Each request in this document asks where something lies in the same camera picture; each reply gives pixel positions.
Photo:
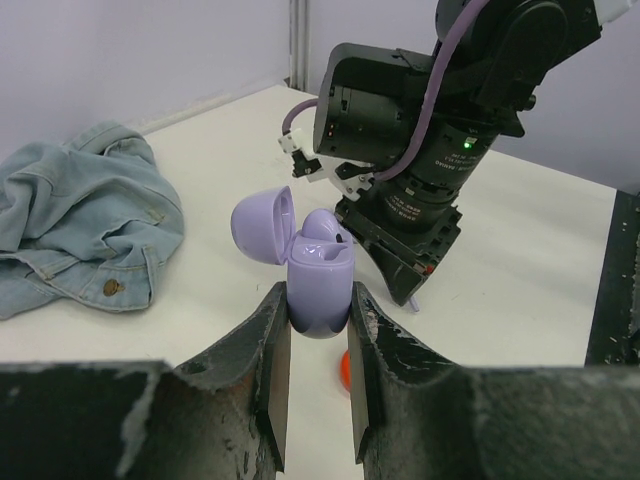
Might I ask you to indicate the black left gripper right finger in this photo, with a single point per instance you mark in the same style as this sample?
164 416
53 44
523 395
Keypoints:
418 415

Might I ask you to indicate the orange round charging case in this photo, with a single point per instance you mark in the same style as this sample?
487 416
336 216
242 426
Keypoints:
344 371

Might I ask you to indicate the purple round charging case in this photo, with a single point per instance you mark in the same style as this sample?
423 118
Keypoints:
320 274

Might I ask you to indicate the purple earbud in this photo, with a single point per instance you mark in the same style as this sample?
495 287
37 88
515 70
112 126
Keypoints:
322 224
414 304

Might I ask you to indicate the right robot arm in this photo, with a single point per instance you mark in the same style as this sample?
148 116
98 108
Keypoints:
407 129

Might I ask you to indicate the aluminium frame post right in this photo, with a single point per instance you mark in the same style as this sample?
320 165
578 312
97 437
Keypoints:
299 44

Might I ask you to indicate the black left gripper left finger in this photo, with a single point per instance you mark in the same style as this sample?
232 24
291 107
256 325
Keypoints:
220 415

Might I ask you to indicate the crumpled blue denim cloth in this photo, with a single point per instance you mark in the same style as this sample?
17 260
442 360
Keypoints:
90 220

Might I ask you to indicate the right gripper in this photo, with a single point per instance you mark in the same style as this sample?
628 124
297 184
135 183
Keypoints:
405 258

